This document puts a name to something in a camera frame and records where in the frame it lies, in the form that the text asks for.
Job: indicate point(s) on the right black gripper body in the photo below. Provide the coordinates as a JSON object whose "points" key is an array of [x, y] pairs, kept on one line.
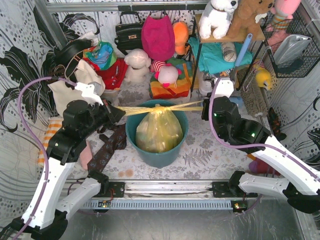
{"points": [[206, 109]]}

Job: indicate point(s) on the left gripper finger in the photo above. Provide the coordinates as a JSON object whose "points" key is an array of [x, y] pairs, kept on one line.
{"points": [[118, 118], [113, 111]]}

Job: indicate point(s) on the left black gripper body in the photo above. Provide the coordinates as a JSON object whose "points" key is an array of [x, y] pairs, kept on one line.
{"points": [[109, 112]]}

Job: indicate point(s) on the yellow plastic trash bag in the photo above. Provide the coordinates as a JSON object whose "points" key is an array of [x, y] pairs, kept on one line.
{"points": [[160, 129]]}

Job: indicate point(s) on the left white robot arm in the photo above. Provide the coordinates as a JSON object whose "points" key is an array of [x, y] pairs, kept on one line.
{"points": [[47, 216]]}

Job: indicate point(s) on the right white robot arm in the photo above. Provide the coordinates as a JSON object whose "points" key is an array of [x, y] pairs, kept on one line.
{"points": [[299, 184]]}

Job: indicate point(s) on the cream canvas tote bag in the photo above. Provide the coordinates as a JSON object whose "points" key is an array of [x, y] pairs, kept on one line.
{"points": [[62, 94]]}

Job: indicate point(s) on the teal plastic trash bin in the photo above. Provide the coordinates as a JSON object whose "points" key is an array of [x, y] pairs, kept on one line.
{"points": [[157, 160]]}

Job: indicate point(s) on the magenta felt bag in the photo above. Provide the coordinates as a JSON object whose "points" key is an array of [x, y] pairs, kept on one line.
{"points": [[158, 38]]}

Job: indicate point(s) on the dark patterned necktie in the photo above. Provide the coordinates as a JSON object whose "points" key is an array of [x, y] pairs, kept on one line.
{"points": [[117, 141]]}

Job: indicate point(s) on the rainbow striped cloth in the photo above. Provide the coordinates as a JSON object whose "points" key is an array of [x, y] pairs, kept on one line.
{"points": [[180, 89]]}

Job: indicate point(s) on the light blue squeegee tool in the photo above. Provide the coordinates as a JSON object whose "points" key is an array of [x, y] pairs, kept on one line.
{"points": [[240, 56]]}

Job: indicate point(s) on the red garment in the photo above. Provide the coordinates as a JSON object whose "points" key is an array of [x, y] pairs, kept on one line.
{"points": [[114, 76]]}

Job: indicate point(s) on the pink cloth roll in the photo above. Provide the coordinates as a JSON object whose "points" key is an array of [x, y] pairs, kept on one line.
{"points": [[85, 156]]}

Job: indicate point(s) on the orange checkered cloth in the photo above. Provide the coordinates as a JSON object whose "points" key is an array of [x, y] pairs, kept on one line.
{"points": [[55, 123]]}

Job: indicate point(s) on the pink white plush doll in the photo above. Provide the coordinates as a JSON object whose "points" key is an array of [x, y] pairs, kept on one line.
{"points": [[165, 73]]}

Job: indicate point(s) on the teal cloth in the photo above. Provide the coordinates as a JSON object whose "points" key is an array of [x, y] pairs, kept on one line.
{"points": [[211, 57]]}

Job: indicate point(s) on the white fluffy plush lamb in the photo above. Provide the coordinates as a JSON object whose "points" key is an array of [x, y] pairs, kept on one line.
{"points": [[138, 63]]}

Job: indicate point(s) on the colourful striped cloth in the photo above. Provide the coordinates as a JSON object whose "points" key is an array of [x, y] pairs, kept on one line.
{"points": [[101, 57]]}

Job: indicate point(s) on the yellow plush duck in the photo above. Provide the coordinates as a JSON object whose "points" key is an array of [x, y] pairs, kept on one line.
{"points": [[262, 75]]}

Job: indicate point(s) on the black hat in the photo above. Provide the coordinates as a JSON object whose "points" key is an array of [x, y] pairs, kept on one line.
{"points": [[71, 54]]}

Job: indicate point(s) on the black leather handbag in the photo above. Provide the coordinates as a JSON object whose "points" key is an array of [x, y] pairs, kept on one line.
{"points": [[129, 36]]}

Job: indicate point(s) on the orange plush toy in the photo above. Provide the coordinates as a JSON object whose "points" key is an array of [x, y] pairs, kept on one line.
{"points": [[181, 35]]}

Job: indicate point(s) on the white plush dog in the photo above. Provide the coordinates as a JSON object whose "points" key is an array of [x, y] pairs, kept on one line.
{"points": [[216, 18]]}

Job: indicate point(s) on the brown teddy bear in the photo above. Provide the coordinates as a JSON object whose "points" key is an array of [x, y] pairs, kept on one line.
{"points": [[248, 15]]}

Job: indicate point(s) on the grey foil pouch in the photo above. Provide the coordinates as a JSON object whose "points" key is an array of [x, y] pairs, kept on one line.
{"points": [[291, 48]]}

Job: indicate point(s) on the pink plush toy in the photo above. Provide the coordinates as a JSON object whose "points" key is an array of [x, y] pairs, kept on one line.
{"points": [[283, 11]]}

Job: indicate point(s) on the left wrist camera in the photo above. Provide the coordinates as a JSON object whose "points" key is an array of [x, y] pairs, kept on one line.
{"points": [[90, 92]]}

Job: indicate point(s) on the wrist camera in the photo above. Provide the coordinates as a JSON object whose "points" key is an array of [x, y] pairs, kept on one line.
{"points": [[90, 92], [225, 87]]}

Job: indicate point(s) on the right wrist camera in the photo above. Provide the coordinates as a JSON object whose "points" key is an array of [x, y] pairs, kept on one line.
{"points": [[225, 87]]}

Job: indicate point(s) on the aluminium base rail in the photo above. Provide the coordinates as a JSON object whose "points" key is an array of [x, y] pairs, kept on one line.
{"points": [[162, 190]]}

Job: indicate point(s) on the black wire basket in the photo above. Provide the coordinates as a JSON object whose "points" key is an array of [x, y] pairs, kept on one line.
{"points": [[275, 34]]}

